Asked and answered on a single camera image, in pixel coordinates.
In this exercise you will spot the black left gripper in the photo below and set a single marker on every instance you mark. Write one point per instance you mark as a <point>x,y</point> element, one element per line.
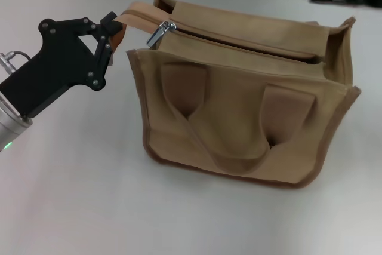
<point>59,64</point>

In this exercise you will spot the silver metal zipper pull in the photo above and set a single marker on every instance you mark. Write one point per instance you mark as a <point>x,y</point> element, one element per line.
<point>158,34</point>

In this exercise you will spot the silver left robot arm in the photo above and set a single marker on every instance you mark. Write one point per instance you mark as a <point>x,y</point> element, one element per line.
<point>12,126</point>

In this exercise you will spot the khaki canvas food bag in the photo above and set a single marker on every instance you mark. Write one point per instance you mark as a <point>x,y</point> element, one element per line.
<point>235,111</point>

